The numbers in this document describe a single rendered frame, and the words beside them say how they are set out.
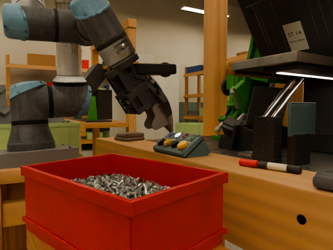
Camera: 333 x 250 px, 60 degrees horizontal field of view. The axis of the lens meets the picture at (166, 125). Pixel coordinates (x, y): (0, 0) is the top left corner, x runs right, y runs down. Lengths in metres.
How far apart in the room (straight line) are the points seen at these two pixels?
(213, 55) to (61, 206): 1.22
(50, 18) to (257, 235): 0.62
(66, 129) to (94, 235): 1.07
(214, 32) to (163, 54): 7.48
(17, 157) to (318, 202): 0.80
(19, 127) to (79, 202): 0.65
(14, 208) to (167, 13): 8.72
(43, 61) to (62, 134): 5.97
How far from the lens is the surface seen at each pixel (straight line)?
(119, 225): 0.37
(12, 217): 1.01
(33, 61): 7.37
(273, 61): 0.61
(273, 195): 0.55
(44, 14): 0.72
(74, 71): 1.07
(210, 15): 1.62
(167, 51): 9.12
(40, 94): 1.05
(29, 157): 0.98
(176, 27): 9.46
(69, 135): 1.47
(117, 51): 0.64
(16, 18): 0.72
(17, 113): 1.06
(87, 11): 0.64
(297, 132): 0.70
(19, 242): 1.47
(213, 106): 1.53
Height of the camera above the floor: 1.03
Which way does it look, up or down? 3 degrees down
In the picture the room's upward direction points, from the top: straight up
